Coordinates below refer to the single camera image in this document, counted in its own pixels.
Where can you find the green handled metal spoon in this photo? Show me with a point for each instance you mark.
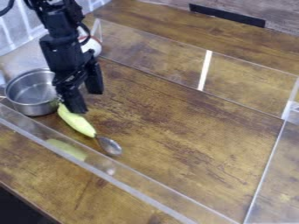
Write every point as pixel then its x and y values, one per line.
pixel 81 124

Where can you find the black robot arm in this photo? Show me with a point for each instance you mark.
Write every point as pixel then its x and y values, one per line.
pixel 62 18

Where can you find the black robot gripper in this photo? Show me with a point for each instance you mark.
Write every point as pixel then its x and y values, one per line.
pixel 75 67

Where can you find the white mushroom toy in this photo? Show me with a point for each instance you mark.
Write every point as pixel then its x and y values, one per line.
pixel 94 43

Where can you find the black strip on table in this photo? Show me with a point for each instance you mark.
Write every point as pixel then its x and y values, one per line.
pixel 248 20

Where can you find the small steel pot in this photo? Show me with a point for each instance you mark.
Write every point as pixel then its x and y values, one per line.
pixel 31 92

